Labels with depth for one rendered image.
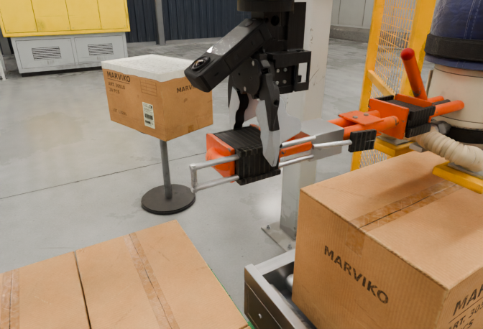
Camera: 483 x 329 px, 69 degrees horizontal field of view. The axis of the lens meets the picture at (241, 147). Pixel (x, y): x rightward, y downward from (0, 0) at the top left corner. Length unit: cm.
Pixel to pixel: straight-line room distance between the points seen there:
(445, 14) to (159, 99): 153
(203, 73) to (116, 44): 746
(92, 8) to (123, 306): 686
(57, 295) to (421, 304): 104
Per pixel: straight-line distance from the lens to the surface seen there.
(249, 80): 46
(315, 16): 180
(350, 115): 66
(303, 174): 203
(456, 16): 85
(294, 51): 48
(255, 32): 44
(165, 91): 203
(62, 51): 775
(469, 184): 80
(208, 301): 119
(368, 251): 83
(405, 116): 69
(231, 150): 46
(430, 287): 77
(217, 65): 42
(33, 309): 132
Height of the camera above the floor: 142
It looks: 24 degrees down
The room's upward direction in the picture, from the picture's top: straight up
